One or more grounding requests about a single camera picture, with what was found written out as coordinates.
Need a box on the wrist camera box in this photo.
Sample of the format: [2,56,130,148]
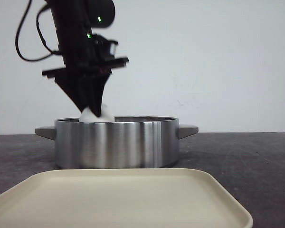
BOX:
[92,34,118,61]

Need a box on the cream rectangular plastic tray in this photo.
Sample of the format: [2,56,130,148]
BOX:
[0,168,253,228]

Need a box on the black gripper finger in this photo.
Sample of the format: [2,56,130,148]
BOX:
[89,72,111,117]
[55,76,93,112]

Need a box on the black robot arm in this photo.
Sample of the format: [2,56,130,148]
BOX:
[42,0,129,117]

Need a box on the panda bun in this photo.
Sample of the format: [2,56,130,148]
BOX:
[79,104,114,123]

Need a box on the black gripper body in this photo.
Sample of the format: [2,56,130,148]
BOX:
[42,26,129,78]

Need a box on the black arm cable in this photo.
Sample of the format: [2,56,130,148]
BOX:
[15,0,62,63]

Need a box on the stainless steel steamer pot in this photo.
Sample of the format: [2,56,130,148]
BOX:
[35,116,199,169]

